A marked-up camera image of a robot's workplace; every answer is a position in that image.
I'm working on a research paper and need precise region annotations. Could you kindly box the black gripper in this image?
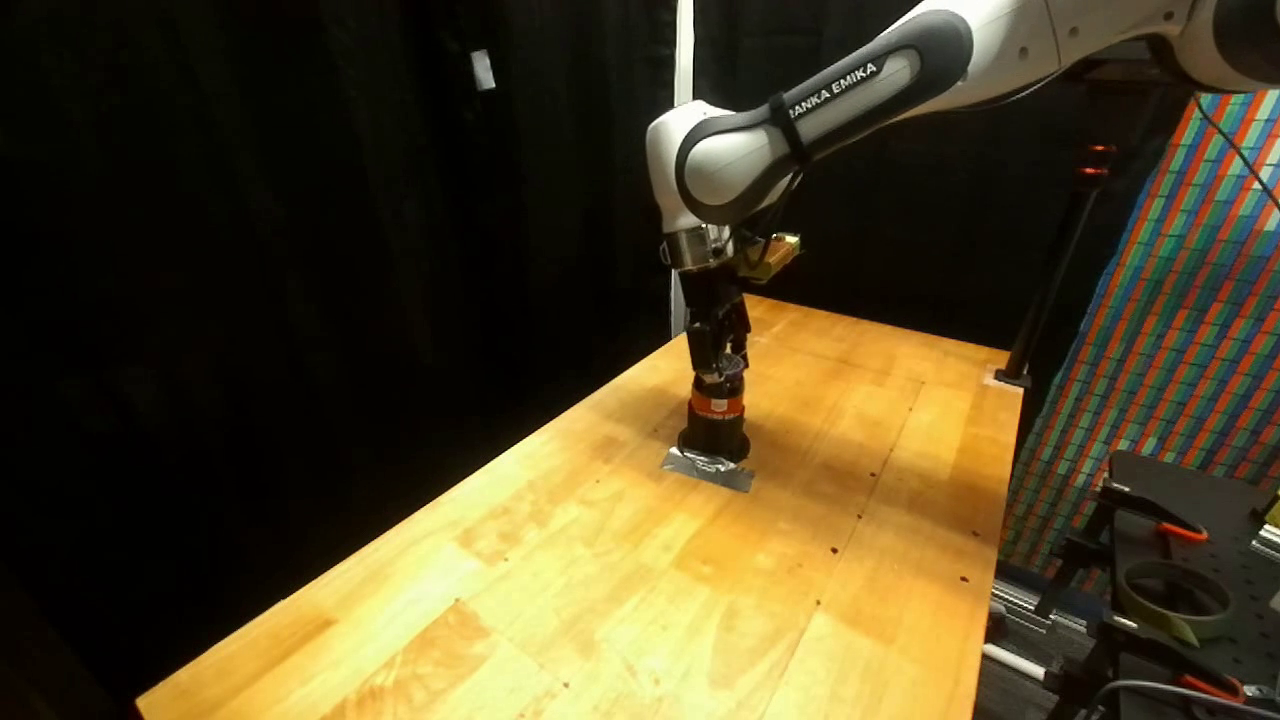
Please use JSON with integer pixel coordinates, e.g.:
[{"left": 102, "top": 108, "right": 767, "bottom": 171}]
[{"left": 678, "top": 268, "right": 746, "bottom": 389}]

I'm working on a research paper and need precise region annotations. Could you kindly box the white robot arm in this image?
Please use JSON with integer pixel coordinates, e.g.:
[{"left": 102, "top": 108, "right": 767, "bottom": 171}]
[{"left": 643, "top": 0, "right": 1280, "bottom": 396}]

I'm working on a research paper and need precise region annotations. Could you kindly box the black tripod pole with foot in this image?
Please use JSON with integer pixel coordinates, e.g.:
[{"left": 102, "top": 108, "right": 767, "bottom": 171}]
[{"left": 996, "top": 138, "right": 1118, "bottom": 389}]

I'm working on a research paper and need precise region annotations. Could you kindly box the colourful striped fabric panel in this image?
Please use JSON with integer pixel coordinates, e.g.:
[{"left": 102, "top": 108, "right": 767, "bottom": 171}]
[{"left": 1000, "top": 91, "right": 1280, "bottom": 570}]

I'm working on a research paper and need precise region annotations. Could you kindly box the grey tape roll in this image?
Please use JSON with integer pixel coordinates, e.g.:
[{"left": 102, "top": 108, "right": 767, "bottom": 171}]
[{"left": 1118, "top": 561, "right": 1230, "bottom": 649}]

